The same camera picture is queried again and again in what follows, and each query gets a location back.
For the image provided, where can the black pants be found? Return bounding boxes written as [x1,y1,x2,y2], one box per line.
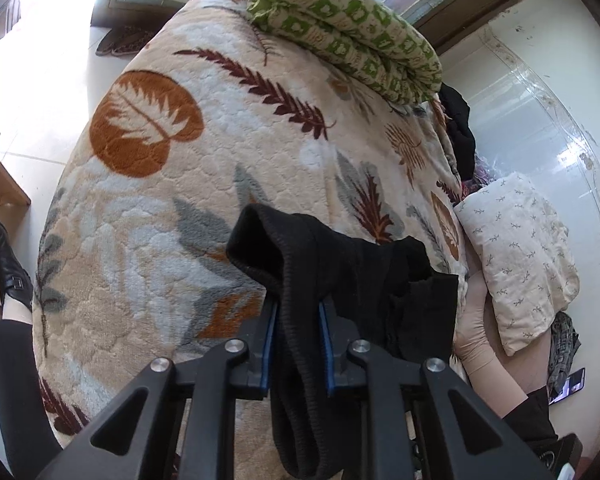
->
[226,204,460,479]

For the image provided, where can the smartphone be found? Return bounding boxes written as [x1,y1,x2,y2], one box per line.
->
[550,367,586,404]

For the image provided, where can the grey patterned cloth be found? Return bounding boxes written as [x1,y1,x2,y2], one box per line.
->
[547,312,581,396]

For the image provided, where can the white floral pillow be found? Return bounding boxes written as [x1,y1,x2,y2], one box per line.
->
[454,172,580,356]

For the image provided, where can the black leather shoe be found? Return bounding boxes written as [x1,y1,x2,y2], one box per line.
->
[0,222,33,311]

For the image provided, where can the red patterned bag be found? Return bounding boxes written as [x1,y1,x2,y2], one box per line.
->
[462,154,501,198]

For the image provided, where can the leaf-patterned beige blanket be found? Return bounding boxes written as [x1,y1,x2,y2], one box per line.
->
[33,0,467,444]

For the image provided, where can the green patterned folded quilt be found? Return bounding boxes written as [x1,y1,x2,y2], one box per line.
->
[247,0,442,105]

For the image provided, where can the brown slipper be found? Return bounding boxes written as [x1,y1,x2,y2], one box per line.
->
[95,26,156,58]

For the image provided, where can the black garment by wall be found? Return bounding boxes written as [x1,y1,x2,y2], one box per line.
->
[438,84,476,181]

